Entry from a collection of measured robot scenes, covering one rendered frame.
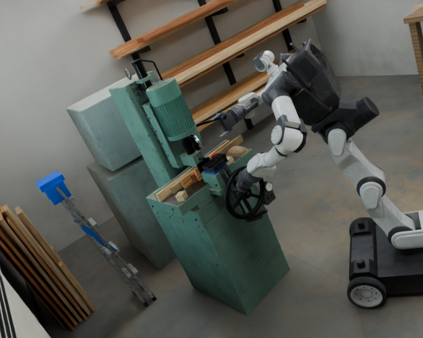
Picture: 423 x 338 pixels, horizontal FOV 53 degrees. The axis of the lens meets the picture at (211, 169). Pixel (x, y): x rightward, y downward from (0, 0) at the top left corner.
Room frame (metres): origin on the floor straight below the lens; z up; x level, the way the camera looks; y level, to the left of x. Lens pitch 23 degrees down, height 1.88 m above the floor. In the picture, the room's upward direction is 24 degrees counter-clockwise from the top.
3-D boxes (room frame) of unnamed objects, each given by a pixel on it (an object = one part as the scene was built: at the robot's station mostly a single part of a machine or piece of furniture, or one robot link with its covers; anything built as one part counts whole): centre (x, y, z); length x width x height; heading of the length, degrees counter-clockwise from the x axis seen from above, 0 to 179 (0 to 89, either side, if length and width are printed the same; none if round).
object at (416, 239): (1.84, -0.86, 0.28); 0.21 x 0.20 x 0.13; 62
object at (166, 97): (2.30, 0.07, 1.32); 0.18 x 0.18 x 0.31
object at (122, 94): (2.55, 0.22, 1.16); 0.22 x 0.22 x 0.72; 32
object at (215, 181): (2.14, -0.03, 0.91); 0.15 x 0.14 x 0.09; 122
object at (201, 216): (2.41, 0.13, 0.76); 0.57 x 0.45 x 0.09; 32
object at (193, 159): (2.32, 0.08, 0.99); 0.14 x 0.07 x 0.09; 32
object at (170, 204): (2.21, 0.02, 0.87); 0.61 x 0.30 x 0.06; 122
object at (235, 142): (2.35, 0.00, 0.92); 0.60 x 0.02 x 0.04; 122
